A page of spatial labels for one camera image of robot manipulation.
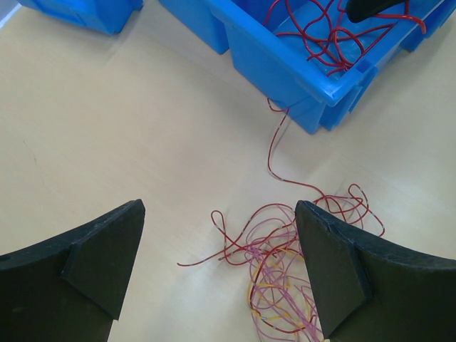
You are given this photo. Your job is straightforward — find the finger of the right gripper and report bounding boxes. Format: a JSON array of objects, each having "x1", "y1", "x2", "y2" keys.
[{"x1": 345, "y1": 0, "x2": 405, "y2": 22}]

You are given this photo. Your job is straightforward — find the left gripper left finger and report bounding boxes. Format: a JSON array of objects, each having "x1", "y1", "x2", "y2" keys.
[{"x1": 1, "y1": 199, "x2": 145, "y2": 341}]

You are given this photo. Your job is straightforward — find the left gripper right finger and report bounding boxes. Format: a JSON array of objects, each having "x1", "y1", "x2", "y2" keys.
[{"x1": 295, "y1": 201, "x2": 455, "y2": 341}]

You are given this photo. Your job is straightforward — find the single red wire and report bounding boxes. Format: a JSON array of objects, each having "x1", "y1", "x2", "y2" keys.
[{"x1": 263, "y1": 0, "x2": 428, "y2": 78}]

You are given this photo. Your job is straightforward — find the red wires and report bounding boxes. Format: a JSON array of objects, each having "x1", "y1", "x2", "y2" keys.
[{"x1": 177, "y1": 98, "x2": 386, "y2": 342}]

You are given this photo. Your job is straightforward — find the thin yellow striped wire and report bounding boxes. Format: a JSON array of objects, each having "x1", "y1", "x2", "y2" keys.
[{"x1": 247, "y1": 247, "x2": 304, "y2": 321}]

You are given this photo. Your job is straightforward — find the blue bin double front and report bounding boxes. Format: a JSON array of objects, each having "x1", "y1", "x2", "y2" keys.
[{"x1": 163, "y1": 1, "x2": 455, "y2": 133}]

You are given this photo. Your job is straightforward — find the blue bin rear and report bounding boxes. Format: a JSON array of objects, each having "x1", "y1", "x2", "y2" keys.
[{"x1": 19, "y1": 0, "x2": 143, "y2": 35}]

